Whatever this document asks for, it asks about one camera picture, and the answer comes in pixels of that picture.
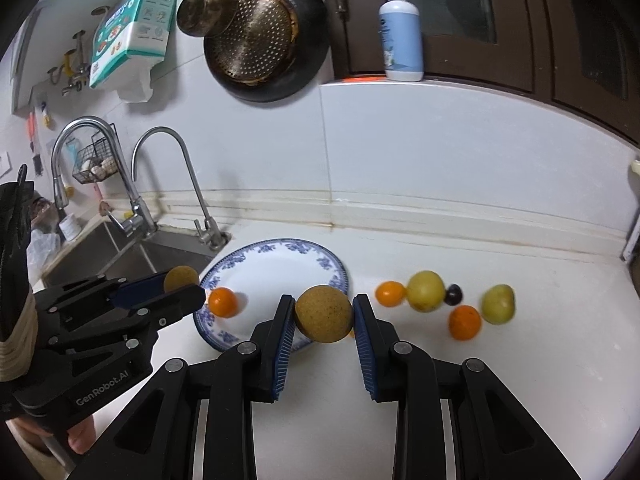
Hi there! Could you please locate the black wire basket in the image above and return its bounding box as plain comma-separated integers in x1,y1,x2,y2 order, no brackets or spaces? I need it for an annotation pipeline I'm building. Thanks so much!
71,132,121,185

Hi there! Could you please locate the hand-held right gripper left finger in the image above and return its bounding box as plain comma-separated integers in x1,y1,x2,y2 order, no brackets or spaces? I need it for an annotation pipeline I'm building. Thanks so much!
67,294,297,480

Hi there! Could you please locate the thin chrome water faucet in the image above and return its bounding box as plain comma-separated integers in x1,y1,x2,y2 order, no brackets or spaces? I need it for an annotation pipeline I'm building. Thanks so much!
131,126,228,251

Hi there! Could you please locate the yellow plum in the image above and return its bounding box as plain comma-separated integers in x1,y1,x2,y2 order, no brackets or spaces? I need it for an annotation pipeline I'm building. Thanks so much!
481,284,516,325

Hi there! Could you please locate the brown longan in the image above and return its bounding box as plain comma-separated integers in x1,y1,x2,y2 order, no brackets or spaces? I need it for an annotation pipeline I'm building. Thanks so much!
294,285,354,345
163,265,200,293

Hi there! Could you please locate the blue patterned white plate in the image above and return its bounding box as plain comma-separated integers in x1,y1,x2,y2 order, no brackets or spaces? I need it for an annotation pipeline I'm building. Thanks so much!
192,238,349,353

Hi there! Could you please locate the clear plastic bag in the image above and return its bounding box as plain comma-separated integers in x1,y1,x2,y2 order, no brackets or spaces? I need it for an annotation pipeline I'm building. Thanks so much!
27,230,63,286

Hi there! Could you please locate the tall chrome kitchen faucet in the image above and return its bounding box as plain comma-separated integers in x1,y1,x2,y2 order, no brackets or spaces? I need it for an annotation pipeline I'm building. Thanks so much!
51,116,158,238

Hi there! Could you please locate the orange tangerine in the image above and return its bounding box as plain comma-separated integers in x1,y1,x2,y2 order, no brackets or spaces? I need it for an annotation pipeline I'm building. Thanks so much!
448,305,482,342
207,287,239,319

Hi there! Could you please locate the green apple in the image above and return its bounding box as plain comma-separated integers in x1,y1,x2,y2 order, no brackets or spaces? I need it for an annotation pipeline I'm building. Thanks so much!
406,270,447,314

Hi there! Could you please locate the white blue soap dispenser bottle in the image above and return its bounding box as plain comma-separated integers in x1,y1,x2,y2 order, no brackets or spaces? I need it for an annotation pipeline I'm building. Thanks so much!
378,0,425,82

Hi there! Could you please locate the small white cup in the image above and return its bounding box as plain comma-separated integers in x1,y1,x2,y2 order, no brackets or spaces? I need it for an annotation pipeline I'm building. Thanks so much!
59,214,82,241

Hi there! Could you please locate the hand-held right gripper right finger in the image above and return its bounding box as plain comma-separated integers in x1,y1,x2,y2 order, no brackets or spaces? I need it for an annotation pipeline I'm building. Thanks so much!
352,294,583,480

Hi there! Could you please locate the stainless steel sink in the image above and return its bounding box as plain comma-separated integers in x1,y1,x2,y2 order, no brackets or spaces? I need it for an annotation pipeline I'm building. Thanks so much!
41,220,221,301

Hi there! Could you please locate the person's left hand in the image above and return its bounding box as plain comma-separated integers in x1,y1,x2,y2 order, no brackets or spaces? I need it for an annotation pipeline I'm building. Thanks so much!
6,412,97,466

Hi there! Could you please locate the black frying pan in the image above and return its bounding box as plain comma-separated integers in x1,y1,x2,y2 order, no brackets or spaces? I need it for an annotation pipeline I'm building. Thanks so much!
202,0,332,103

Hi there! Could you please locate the brass wall hook rack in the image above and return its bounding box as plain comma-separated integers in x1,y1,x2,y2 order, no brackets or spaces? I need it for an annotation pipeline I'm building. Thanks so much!
47,31,92,97

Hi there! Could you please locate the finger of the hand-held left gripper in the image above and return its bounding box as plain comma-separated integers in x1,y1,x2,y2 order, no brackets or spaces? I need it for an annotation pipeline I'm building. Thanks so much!
35,271,173,329
47,284,207,358

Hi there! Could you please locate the metal pot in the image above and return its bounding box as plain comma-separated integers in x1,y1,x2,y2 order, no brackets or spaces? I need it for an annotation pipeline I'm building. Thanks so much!
29,196,57,233

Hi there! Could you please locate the green white tissue pack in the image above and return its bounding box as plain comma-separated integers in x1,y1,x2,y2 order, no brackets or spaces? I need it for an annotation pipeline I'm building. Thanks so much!
89,0,178,90

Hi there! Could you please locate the gold metal colander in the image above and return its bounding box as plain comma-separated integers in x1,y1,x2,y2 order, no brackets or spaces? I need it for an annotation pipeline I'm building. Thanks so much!
212,0,301,85

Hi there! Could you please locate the pink sink tool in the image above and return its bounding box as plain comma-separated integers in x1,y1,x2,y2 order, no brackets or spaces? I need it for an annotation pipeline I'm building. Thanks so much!
96,182,114,217

